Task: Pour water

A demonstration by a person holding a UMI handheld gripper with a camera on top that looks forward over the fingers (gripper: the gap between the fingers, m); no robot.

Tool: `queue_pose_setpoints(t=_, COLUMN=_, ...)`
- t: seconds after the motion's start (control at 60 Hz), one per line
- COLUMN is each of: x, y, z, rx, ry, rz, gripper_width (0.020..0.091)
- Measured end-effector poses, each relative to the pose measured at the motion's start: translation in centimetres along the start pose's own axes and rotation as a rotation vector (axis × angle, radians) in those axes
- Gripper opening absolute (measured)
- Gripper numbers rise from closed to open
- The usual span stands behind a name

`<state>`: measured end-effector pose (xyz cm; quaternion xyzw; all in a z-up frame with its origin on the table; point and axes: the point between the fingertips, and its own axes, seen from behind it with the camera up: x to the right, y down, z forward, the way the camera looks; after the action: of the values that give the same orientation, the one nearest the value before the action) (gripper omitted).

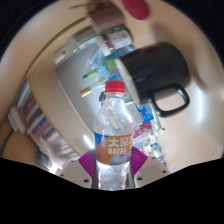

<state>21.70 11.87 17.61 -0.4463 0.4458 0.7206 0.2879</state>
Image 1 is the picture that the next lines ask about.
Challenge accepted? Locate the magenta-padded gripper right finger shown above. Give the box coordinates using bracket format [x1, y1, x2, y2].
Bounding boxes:
[128, 146, 170, 189]

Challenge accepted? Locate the wooden shelf unit with books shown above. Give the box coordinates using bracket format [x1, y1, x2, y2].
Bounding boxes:
[6, 76, 83, 169]

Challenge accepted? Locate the yellow-capped clear bottle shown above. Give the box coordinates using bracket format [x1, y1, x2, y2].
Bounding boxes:
[79, 79, 108, 98]

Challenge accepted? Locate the under-shelf light bar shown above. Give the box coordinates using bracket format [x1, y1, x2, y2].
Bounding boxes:
[83, 134, 95, 150]

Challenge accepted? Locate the black mug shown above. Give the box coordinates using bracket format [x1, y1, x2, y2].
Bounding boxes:
[114, 41, 191, 118]

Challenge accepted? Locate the green-capped bottle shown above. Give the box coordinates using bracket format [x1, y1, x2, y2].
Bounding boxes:
[82, 63, 116, 80]

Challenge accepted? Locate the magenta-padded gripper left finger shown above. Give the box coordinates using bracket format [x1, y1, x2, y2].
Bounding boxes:
[59, 148, 98, 189]

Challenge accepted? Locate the brown mug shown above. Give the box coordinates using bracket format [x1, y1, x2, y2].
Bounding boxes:
[86, 6, 126, 34]

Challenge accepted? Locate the tall clear glass bottle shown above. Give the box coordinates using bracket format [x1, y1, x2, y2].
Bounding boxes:
[54, 28, 101, 64]

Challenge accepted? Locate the clear red-capped water bottle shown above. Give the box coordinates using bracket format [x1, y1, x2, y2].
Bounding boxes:
[93, 80, 135, 191]

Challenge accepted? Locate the flat round red coaster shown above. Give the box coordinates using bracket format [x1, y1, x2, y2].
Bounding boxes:
[121, 0, 150, 20]

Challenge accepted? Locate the white-lidded jar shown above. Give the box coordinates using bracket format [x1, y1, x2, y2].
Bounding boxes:
[103, 28, 134, 51]

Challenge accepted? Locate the blue and white box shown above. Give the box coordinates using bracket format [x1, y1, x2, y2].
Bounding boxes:
[134, 103, 155, 125]

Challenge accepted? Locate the magenta box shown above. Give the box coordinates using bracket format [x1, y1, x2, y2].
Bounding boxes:
[133, 120, 155, 140]

